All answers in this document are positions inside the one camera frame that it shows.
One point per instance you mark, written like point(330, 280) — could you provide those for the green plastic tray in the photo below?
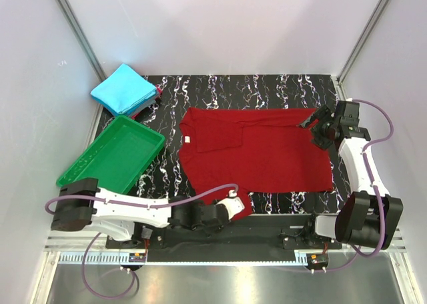
point(117, 157)

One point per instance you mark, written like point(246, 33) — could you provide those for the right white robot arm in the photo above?
point(370, 216)

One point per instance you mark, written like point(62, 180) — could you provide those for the right aluminium frame post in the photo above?
point(369, 27)

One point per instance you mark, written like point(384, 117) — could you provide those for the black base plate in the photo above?
point(265, 234)

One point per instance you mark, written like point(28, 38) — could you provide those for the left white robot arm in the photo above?
point(85, 206)

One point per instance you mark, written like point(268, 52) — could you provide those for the left aluminium frame post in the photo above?
point(84, 43)

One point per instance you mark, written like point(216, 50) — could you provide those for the aluminium frame post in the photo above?
point(84, 43)
point(369, 27)

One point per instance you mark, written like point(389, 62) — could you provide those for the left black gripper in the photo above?
point(209, 230)

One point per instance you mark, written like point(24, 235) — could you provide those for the white slotted cable duct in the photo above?
point(287, 258)

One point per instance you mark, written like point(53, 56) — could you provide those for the folded light blue shirt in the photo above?
point(124, 91)

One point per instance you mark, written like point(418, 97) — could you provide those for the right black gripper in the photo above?
point(321, 114)

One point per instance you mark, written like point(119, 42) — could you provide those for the folded grey shirt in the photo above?
point(143, 106)

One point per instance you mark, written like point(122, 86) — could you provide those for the red t shirt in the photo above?
point(261, 151)

